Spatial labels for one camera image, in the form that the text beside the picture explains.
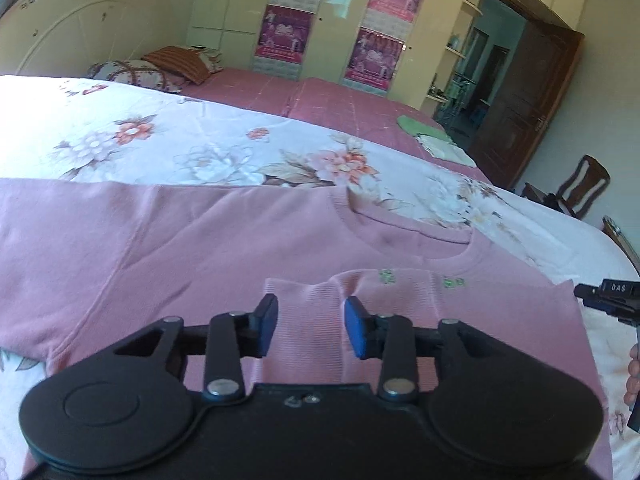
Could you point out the pink knit sweater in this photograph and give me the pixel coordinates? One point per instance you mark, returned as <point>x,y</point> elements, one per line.
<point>200,250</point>

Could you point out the person's right hand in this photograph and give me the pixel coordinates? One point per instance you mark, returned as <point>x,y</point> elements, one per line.
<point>633,375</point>

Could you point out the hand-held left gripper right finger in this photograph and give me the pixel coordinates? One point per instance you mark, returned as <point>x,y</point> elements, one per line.
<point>355,330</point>

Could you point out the brown wooden door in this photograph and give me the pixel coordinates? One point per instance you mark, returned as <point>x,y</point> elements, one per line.
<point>530,105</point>

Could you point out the cream bed headboard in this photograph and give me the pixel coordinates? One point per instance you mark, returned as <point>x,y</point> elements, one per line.
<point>75,20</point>

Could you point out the green folded cloth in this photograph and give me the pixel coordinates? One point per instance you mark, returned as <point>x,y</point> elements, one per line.
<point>417,125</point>

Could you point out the brown wooden chair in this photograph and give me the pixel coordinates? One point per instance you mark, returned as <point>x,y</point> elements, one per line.
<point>585,180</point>

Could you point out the white folded cloth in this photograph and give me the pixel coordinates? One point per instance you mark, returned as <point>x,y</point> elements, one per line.
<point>445,151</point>

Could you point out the white floral bed sheet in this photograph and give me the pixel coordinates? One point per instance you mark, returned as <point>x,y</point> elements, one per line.
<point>200,130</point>

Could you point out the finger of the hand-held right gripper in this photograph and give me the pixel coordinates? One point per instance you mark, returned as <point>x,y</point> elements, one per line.
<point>590,290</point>

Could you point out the cream wardrobe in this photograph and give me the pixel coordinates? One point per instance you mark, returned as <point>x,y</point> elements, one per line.
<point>340,15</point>

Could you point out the orange striped pillow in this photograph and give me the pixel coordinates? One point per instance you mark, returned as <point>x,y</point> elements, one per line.
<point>177,62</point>

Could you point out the metal rack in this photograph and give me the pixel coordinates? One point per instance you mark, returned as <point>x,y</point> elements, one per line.
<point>457,100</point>

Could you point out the dark floral pillow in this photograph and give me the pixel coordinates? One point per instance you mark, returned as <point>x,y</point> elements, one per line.
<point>130,74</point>

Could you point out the cream corner shelf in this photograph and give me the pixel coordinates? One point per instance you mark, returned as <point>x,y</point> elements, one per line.
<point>450,50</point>

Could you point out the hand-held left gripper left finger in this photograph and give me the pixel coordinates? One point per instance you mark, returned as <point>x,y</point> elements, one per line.
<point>267,325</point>

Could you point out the light floral pillow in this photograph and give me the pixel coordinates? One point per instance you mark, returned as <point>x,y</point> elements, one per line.
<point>212,57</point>

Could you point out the pink checked bedspread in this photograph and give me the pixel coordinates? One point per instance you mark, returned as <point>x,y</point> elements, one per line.
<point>340,105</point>

